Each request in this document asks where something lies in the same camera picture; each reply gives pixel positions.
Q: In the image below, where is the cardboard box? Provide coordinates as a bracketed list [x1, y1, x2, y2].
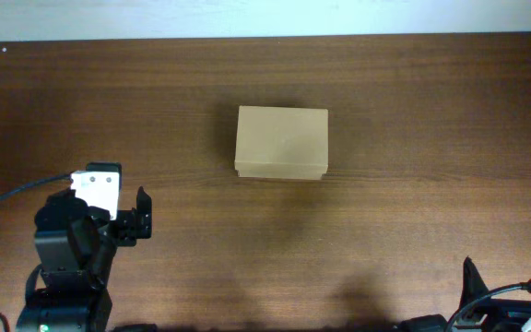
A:
[234, 106, 329, 180]

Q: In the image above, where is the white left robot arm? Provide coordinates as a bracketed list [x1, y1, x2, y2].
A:
[16, 187, 152, 332]

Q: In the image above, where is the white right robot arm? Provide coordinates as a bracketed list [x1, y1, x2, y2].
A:
[396, 257, 531, 332]

